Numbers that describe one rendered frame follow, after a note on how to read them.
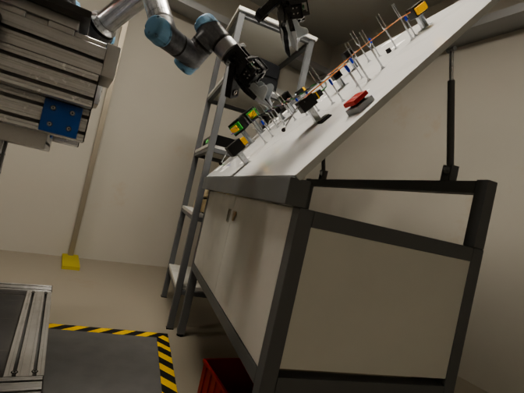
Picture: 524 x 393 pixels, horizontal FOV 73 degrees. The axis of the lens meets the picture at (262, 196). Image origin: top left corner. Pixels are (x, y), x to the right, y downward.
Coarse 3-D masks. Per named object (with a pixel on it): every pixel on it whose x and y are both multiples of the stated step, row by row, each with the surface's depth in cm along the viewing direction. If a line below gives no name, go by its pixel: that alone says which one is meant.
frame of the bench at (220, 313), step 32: (320, 224) 84; (352, 224) 87; (288, 256) 82; (448, 256) 98; (480, 256) 101; (192, 288) 190; (288, 288) 82; (224, 320) 117; (288, 320) 83; (256, 384) 83; (288, 384) 84; (320, 384) 86; (352, 384) 89; (384, 384) 93; (416, 384) 96; (448, 384) 100
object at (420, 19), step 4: (416, 4) 125; (412, 8) 125; (408, 12) 129; (412, 12) 127; (408, 16) 131; (412, 16) 128; (416, 16) 126; (420, 16) 130; (416, 20) 130; (420, 20) 130; (424, 20) 129; (420, 24) 129; (424, 24) 130; (428, 24) 129; (424, 28) 129
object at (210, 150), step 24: (240, 24) 199; (264, 24) 204; (264, 48) 241; (312, 48) 214; (216, 72) 251; (216, 96) 232; (240, 96) 228; (216, 120) 198; (264, 120) 265; (192, 168) 249; (192, 216) 197; (192, 240) 197; (168, 264) 248
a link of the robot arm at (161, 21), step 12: (144, 0) 108; (156, 0) 106; (156, 12) 105; (168, 12) 106; (156, 24) 101; (168, 24) 102; (156, 36) 101; (168, 36) 103; (180, 36) 107; (168, 48) 106; (180, 48) 108
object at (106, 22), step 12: (120, 0) 134; (132, 0) 133; (96, 12) 140; (108, 12) 137; (120, 12) 136; (132, 12) 137; (96, 24) 139; (108, 24) 140; (120, 24) 141; (96, 36) 142; (108, 36) 144
